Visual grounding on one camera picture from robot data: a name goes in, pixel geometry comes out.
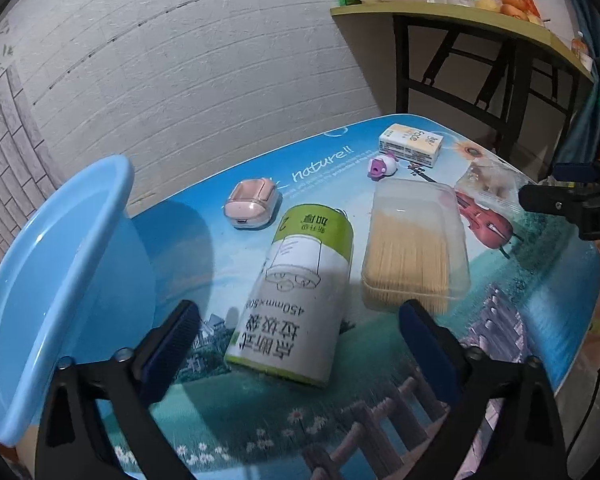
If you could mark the clear toothpick box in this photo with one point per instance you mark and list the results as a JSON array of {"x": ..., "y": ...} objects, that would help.
[{"x": 410, "y": 250}]

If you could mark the bag of oranges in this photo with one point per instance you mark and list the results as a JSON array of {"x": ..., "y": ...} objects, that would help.
[{"x": 520, "y": 5}]

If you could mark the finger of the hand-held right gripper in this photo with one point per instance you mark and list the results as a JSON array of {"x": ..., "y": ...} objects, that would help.
[
  {"x": 550, "y": 202},
  {"x": 572, "y": 172}
]

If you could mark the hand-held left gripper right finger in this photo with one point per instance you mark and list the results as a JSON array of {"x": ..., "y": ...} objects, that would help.
[{"x": 422, "y": 355}]

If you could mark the clear plastic snack packet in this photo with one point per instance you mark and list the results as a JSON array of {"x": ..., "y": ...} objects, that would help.
[{"x": 490, "y": 182}]

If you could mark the white tissue pack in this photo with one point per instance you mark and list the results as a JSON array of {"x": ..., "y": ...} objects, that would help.
[{"x": 410, "y": 144}]

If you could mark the pink printed blanket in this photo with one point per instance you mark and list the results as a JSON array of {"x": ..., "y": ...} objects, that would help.
[{"x": 597, "y": 305}]

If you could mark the light blue plastic basin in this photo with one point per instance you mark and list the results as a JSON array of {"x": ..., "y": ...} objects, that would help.
[{"x": 30, "y": 285}]

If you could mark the small purple white toy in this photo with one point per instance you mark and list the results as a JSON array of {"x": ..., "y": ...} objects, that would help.
[{"x": 382, "y": 166}]

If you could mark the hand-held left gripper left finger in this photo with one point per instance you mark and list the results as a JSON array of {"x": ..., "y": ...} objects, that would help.
[{"x": 172, "y": 355}]

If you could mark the yellow fruit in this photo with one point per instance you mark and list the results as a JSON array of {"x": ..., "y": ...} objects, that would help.
[{"x": 487, "y": 5}]

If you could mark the yellow-green folding side table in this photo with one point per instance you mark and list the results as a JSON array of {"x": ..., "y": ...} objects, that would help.
[{"x": 430, "y": 10}]

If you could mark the pink earbuds case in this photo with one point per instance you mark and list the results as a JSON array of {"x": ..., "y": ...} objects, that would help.
[{"x": 250, "y": 205}]

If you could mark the white green trash bag roll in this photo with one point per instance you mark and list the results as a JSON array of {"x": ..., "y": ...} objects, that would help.
[{"x": 295, "y": 300}]

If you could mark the blue curtain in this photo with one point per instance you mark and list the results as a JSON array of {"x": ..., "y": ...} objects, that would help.
[{"x": 587, "y": 10}]

